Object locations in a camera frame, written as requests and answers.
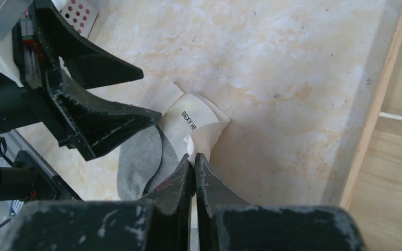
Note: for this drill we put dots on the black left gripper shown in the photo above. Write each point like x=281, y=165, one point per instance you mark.
x=33, y=88

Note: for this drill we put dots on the white perforated plastic basket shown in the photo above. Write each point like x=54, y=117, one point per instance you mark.
x=80, y=14

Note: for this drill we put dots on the wooden compartment tray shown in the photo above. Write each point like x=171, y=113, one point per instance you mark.
x=373, y=191

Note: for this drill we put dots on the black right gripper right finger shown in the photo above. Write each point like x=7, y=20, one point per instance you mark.
x=227, y=222

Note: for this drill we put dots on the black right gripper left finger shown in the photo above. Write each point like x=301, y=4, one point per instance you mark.
x=157, y=221

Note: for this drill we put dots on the grey underwear white waistband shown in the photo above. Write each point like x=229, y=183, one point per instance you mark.
x=190, y=124

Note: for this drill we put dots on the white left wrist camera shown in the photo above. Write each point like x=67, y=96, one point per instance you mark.
x=10, y=12

